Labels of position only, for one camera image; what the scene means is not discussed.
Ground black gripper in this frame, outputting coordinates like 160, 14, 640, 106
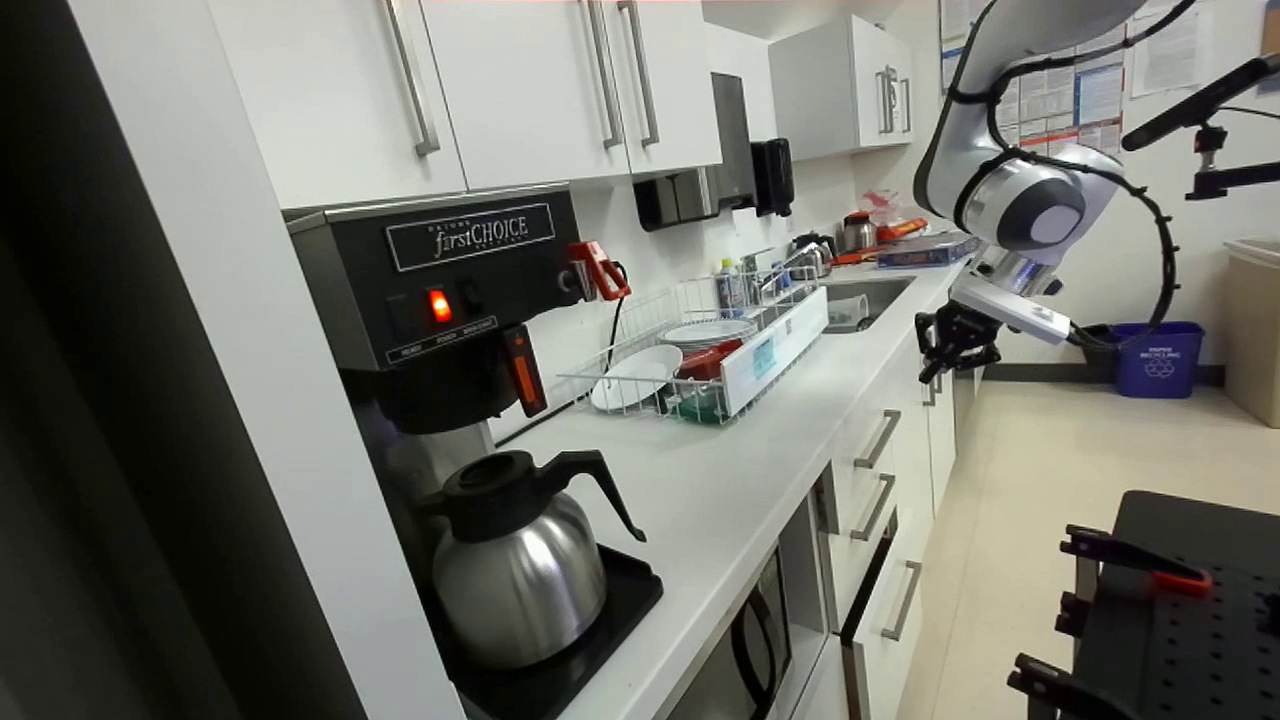
913, 300, 1009, 393

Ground white drawer with wooden inside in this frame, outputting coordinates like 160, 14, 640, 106
825, 371, 938, 521

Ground white middle drawer front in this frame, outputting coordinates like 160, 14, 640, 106
834, 456, 930, 580

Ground white bottom drawer front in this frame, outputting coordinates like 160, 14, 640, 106
834, 517, 938, 720

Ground steel sink basin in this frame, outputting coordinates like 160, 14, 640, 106
821, 267, 918, 336

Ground blue flat tray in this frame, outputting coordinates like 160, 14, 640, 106
874, 228, 983, 274

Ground orange packet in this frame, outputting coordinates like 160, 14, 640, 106
868, 207, 934, 251

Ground white dish rack blue label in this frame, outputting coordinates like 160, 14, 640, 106
660, 280, 834, 430

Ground blue dish soap bottle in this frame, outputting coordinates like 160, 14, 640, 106
708, 251, 752, 325

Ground blue recycling bin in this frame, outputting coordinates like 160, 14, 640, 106
1103, 320, 1207, 404

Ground red item in rack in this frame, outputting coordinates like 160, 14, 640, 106
677, 336, 747, 386

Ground white bowl in rack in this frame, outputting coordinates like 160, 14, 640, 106
660, 314, 752, 358

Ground black soap dispenser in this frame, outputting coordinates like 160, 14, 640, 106
747, 132, 799, 222

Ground white plate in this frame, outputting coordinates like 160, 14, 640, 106
587, 342, 687, 418

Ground grey paper towel dispenser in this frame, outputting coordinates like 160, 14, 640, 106
628, 67, 760, 238

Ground beige trash bin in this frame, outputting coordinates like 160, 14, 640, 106
1221, 238, 1280, 432

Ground built-in microwave oven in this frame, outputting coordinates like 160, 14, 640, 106
660, 490, 838, 720

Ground black perforated robot table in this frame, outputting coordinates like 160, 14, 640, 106
1068, 484, 1280, 720

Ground steel coffee carafe black lid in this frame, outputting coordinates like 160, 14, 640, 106
410, 446, 651, 672

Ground black steel coffee maker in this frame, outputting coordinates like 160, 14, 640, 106
282, 185, 669, 720

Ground refrigerator with dark side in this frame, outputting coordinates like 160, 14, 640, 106
0, 0, 471, 720

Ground white base cabinet with handles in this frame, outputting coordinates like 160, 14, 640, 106
915, 358, 969, 521

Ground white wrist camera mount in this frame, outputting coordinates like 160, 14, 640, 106
953, 261, 1082, 350

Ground red handled black clamp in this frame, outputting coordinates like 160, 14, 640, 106
1061, 521, 1221, 602

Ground small white wall cabinet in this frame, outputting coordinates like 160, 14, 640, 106
764, 14, 918, 163

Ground blue bordered wall paper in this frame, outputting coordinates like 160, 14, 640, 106
994, 57, 1131, 162

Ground black camera on stand arm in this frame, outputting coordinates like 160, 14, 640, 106
1114, 51, 1280, 206

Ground white wall cabinet door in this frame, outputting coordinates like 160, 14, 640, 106
203, 0, 471, 214
607, 0, 728, 181
415, 0, 630, 191

